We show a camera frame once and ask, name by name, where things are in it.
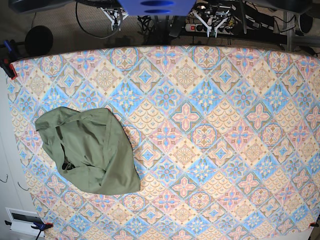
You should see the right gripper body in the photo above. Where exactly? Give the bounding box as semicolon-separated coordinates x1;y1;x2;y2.
101;8;129;31

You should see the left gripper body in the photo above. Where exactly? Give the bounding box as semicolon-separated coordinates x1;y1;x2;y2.
191;7;231;38

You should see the green t-shirt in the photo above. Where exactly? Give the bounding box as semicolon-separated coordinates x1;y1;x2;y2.
35;107;141;195

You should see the white power strip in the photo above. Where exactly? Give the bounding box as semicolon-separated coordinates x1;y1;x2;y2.
185;22;232;35

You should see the black round stool base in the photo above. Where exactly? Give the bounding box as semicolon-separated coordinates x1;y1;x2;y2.
24;25;53;57

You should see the patterned tablecloth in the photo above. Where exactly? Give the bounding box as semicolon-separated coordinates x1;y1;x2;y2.
7;46;320;240

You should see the orange black clamp left top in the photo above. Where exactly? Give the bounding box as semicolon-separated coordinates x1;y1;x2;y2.
0;40;18;80

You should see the orange clamp bottom right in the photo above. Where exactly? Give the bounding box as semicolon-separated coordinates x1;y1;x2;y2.
309;222;320;228

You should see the blue clamp bottom left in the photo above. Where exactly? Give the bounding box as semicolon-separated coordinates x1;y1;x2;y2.
4;220;53;236

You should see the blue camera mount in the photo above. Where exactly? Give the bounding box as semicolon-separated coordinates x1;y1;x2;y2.
118;0;196;17

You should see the white wall socket box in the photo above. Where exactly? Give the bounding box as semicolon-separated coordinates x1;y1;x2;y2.
5;207;43;237

